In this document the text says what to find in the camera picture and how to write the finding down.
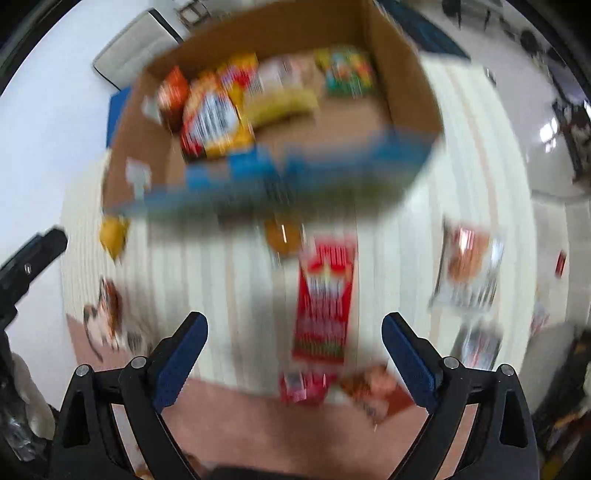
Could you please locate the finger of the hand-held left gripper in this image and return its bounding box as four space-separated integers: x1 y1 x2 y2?
0 228 69 324

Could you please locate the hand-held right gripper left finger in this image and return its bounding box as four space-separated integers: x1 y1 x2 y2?
52 312 208 480

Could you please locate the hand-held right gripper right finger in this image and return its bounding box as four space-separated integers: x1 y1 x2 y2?
381 312 541 480

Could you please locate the cardboard box with blue print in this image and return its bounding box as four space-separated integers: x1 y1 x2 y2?
100 0 445 224

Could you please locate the brown and red snack packet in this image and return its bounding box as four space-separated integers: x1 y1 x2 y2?
338 364 417 426

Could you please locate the silver snack packet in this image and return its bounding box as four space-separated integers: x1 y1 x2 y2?
453 322 505 371

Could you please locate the striped blanket with cat print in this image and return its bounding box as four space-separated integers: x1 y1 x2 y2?
60 48 540 480

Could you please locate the long red snack box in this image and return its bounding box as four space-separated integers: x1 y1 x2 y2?
291 234 359 366

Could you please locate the small red snack packet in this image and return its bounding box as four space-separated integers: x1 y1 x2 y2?
278 369 329 406

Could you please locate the clear packet with brown snack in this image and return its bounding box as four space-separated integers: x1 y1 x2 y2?
428 220 505 312

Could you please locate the blue mat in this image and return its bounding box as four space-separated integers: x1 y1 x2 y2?
107 89 132 149

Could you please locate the round orange snack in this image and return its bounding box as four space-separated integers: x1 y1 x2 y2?
262 220 302 256

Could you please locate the dark red snack packet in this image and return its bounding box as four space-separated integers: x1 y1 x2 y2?
156 67 191 132

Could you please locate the red and yellow snack packet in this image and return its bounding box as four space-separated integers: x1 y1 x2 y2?
179 76 256 161

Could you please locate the white appliance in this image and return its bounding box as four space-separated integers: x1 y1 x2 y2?
91 8 182 89

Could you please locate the pale yellow snack packet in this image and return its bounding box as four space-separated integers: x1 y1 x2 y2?
244 87 320 129

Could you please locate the dark wooden furniture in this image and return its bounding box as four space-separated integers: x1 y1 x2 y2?
551 98 591 186

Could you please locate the pale pink snack packet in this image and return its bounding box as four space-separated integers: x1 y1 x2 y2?
253 55 320 95

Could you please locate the green colourful snack packet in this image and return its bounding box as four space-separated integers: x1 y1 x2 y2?
317 45 376 99

